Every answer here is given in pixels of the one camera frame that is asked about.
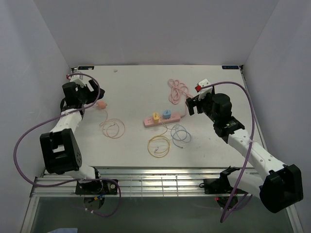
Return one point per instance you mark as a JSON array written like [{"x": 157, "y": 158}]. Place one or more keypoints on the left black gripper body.
[{"x": 86, "y": 96}]

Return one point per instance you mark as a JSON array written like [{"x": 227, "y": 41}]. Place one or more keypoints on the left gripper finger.
[
  {"x": 92, "y": 85},
  {"x": 99, "y": 93}
]

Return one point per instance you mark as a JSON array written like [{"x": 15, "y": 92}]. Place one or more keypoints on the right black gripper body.
[{"x": 204, "y": 106}]

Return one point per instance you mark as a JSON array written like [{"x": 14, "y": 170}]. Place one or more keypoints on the pink charger plug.
[{"x": 101, "y": 104}]

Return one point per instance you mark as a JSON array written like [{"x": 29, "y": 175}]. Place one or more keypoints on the blue charger plug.
[{"x": 166, "y": 114}]

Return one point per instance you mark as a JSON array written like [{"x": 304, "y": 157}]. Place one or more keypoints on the yellow charger plug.
[{"x": 156, "y": 118}]

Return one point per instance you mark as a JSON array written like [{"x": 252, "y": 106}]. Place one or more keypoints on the pink power strip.
[{"x": 149, "y": 121}]

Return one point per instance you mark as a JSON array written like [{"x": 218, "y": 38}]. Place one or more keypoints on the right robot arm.
[{"x": 277, "y": 186}]

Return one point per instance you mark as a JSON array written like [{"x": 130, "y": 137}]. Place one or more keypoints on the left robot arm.
[{"x": 60, "y": 149}]

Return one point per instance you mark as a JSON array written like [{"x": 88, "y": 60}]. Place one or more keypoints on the left blue corner label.
[{"x": 85, "y": 67}]

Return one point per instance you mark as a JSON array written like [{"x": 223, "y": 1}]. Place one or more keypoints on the blue corner label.
[
  {"x": 230, "y": 67},
  {"x": 85, "y": 67}
]

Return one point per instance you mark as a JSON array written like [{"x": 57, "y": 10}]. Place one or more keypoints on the right blue corner label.
[{"x": 230, "y": 67}]

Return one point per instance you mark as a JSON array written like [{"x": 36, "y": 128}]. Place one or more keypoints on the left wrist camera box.
[{"x": 76, "y": 78}]

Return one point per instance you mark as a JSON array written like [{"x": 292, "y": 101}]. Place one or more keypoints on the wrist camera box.
[
  {"x": 76, "y": 78},
  {"x": 203, "y": 86}
]

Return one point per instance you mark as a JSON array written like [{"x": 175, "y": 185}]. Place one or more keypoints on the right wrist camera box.
[{"x": 203, "y": 86}]

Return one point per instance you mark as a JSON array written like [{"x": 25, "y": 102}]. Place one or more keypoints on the aluminium rail frame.
[{"x": 116, "y": 142}]

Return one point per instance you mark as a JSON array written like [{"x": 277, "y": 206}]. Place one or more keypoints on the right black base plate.
[{"x": 220, "y": 185}]

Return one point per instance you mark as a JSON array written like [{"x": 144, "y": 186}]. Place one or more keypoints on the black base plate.
[
  {"x": 220, "y": 185},
  {"x": 96, "y": 188}
]

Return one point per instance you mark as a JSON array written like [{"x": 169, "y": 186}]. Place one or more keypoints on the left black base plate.
[{"x": 96, "y": 188}]

